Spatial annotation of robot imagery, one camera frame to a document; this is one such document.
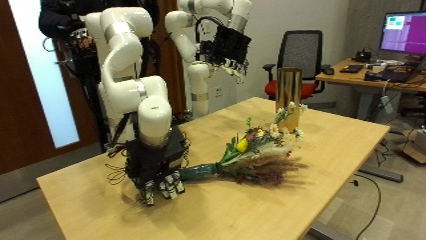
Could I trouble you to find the flower bouquet with green wrap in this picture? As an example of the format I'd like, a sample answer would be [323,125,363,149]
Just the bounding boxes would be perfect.
[178,101,310,188]

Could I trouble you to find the grey table foot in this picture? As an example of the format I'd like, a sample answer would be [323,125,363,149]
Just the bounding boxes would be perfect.
[355,164,405,184]

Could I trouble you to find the black floor cable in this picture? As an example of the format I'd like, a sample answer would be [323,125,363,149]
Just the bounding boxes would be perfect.
[349,173,383,240]

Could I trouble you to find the black keyboard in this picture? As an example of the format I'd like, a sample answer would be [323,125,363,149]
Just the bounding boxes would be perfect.
[338,64,366,75]

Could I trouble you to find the black desk phone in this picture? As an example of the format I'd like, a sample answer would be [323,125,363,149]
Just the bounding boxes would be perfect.
[354,49,374,64]

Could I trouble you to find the gold cylindrical vase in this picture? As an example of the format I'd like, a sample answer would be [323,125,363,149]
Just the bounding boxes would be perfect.
[274,67,305,133]

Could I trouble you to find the computer monitor purple screen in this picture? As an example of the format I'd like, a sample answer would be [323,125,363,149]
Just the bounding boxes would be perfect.
[378,11,426,56]

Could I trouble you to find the brown door with glass panel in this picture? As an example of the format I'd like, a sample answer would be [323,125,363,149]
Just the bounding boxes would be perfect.
[0,0,101,176]

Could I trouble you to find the black laptop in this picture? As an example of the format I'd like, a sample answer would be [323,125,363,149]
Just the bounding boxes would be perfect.
[363,65,421,84]

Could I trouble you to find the white power adapter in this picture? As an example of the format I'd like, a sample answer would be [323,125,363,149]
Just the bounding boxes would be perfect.
[379,95,395,115]

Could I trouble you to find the wooden office desk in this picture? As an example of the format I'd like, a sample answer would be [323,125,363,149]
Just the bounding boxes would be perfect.
[314,57,426,122]

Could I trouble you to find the operator in dark clothes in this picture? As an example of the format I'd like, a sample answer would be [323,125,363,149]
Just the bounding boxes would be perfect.
[37,0,110,101]

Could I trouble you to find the black office chair red seat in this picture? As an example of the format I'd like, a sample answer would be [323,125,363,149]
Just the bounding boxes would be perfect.
[261,29,327,101]

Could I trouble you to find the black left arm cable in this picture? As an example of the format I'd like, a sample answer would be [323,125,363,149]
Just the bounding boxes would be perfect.
[193,15,224,45]

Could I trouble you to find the cardboard box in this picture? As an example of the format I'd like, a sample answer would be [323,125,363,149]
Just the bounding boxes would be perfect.
[395,129,426,165]

